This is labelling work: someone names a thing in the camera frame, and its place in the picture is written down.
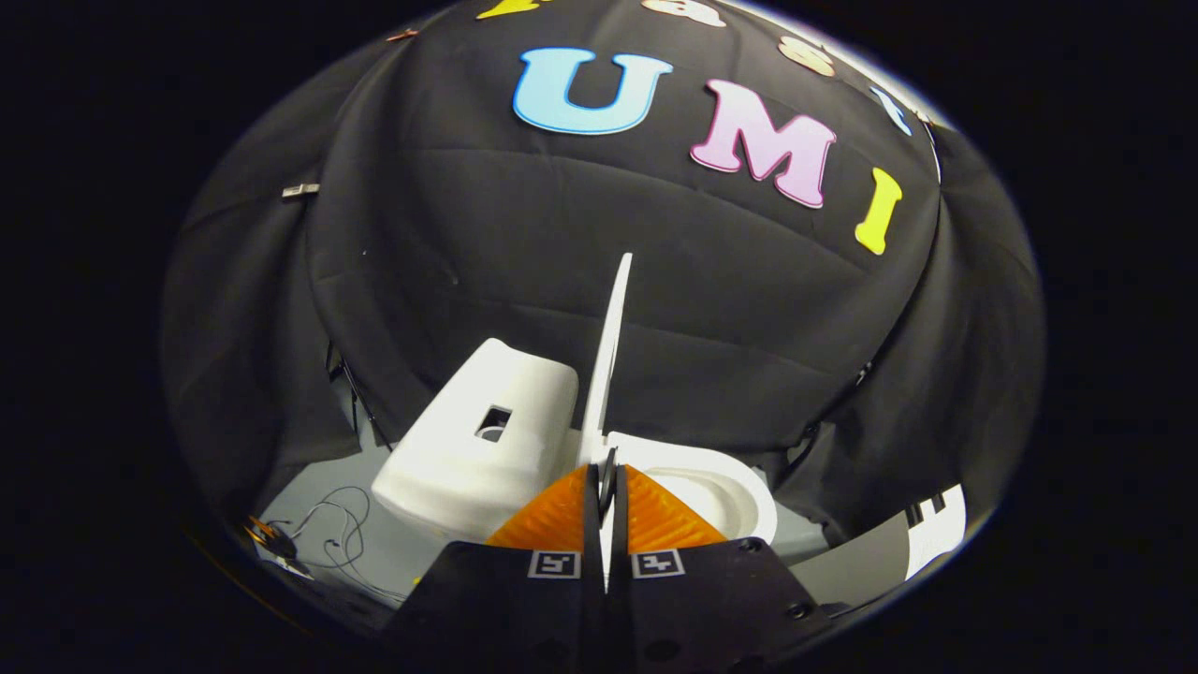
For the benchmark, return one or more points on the silver metal clip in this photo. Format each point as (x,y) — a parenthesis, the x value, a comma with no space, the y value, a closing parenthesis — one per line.
(299,190)

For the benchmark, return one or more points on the white ceramic toilet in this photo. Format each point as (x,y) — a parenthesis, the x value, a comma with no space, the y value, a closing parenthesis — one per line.
(449,468)

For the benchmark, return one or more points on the orange black tool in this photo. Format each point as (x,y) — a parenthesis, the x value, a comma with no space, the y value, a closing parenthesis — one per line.
(265,535)

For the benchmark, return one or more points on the copper spring clip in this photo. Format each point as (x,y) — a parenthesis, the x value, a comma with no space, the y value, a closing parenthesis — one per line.
(402,35)

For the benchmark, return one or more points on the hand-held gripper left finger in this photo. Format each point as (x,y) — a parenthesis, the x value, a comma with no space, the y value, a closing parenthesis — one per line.
(591,580)

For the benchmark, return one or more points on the black backdrop cloth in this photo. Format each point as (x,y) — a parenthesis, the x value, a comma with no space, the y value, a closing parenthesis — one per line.
(580,234)

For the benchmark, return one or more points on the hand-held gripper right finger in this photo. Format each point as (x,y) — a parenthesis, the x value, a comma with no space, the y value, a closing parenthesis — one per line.
(622,599)

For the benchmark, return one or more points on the white toilet seat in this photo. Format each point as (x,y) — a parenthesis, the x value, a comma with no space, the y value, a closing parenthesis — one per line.
(758,496)

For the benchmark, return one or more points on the white panel with black marks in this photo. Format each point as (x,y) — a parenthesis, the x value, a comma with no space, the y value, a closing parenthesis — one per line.
(941,534)

